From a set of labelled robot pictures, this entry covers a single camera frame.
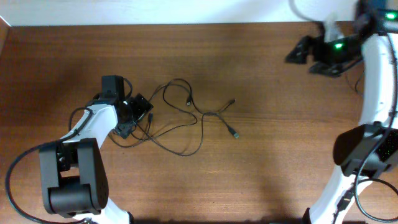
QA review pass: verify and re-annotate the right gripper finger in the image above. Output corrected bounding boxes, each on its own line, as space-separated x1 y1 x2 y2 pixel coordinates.
309 62 343 78
285 35 315 65

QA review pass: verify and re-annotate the black usb cable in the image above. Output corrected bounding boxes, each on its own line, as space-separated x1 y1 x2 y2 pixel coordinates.
107 78 240 157

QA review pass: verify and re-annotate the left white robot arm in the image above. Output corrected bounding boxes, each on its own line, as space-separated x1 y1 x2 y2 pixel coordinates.
39 75 153 223

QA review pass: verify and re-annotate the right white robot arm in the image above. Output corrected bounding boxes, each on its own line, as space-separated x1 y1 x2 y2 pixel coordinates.
285 1 397 224

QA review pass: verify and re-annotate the right camera black cable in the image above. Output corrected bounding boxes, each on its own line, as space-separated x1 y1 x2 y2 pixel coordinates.
287 0 398 223

